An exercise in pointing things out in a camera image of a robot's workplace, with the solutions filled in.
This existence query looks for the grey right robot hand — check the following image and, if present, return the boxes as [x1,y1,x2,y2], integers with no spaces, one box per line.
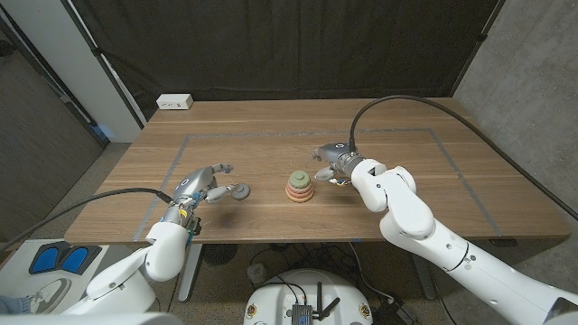
[312,143,365,182]

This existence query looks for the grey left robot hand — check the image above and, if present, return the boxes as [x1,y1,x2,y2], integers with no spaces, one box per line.
[160,162,237,226]

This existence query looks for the green toy ring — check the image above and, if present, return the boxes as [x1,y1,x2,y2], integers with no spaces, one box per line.
[288,170,312,189]

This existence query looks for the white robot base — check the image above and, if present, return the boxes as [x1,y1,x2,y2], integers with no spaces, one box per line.
[242,268,375,325]

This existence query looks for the black round floor object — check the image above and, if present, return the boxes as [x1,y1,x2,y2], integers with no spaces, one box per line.
[201,243,239,266]

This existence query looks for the white power strip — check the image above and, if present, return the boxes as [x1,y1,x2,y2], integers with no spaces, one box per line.
[155,93,194,111]

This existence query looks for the white table leg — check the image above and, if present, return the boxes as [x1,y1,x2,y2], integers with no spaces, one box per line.
[177,243,204,303]

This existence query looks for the grey round floor object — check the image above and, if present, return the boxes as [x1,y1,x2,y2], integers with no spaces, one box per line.
[247,263,269,285]

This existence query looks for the black backdrop curtain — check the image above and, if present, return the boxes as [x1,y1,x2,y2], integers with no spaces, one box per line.
[70,0,506,122]

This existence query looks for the black foot pedal blue pads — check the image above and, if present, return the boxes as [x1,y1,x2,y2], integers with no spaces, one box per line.
[28,241,104,276]

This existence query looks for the black backdrop stand pole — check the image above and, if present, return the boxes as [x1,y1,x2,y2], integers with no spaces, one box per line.
[61,0,146,128]
[450,0,507,97]

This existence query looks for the grey table leg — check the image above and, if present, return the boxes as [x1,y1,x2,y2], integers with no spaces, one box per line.
[411,255,438,302]

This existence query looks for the black power adapter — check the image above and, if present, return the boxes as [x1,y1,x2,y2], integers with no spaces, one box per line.
[372,297,419,325]

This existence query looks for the white robot torso edge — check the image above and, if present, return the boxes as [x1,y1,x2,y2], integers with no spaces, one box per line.
[0,311,184,325]

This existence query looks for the white sneaker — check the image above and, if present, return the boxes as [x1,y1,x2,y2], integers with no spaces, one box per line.
[26,277,73,316]

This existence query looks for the person leg in jeans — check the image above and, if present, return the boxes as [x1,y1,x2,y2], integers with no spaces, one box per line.
[0,295,33,316]

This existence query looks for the grey toy ring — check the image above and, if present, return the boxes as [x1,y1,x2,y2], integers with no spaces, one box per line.
[230,182,251,201]

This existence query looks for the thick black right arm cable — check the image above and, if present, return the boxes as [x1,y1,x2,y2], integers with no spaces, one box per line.
[349,95,578,222]

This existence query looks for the thin black left wrist cable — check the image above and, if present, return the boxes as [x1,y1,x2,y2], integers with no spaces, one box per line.
[166,277,182,313]

